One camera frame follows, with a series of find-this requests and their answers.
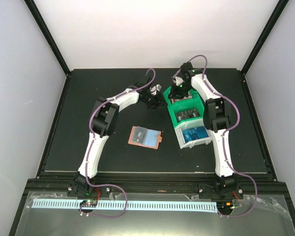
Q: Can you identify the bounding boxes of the green and white card bin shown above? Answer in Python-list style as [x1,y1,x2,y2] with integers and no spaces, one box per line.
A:
[163,87,211,149]

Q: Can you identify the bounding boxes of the black credit card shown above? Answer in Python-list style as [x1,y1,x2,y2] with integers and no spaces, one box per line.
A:
[131,126,147,144]

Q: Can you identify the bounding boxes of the blue card stack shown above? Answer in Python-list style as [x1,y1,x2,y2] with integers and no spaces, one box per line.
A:
[182,126,208,143]

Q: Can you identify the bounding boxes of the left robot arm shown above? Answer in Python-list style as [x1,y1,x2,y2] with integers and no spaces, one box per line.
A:
[74,75,164,196]

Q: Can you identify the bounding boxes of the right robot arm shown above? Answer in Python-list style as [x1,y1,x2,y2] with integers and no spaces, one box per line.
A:
[169,61,240,198]

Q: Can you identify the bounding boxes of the black card stack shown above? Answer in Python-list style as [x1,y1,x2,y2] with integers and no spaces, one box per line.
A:
[175,108,200,122]

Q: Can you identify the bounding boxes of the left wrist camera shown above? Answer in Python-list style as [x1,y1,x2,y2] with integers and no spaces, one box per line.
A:
[150,84,162,96]

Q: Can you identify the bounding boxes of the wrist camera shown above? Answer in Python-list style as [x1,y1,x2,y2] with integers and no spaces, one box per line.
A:
[150,84,162,96]
[173,76,184,86]

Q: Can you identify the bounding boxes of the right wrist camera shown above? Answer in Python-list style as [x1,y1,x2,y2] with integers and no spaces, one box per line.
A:
[173,76,184,86]

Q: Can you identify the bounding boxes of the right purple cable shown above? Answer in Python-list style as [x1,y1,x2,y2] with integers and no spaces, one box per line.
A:
[172,55,258,218]

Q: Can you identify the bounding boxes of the purple cable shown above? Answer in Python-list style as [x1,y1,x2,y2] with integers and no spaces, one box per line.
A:
[78,68,156,218]
[172,55,258,218]

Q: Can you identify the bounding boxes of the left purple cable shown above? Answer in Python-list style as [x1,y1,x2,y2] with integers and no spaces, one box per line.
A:
[78,68,156,218]

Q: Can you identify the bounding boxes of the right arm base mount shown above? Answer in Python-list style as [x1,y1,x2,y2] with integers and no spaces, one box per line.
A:
[198,182,243,200]

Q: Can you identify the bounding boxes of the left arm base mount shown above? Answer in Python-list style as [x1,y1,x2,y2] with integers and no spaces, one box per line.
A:
[66,179,111,213]

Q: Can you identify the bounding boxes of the right black frame post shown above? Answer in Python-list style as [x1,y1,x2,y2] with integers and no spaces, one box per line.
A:
[241,0,289,76]

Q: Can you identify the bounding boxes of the black frame post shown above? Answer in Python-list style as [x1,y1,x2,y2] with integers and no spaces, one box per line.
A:
[241,0,289,76]
[24,0,71,76]

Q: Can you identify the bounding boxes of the left black frame post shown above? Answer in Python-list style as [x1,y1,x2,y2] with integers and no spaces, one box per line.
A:
[24,0,71,76]

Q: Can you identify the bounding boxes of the white slotted cable duct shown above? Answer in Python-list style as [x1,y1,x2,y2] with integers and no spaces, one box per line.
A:
[31,199,218,213]

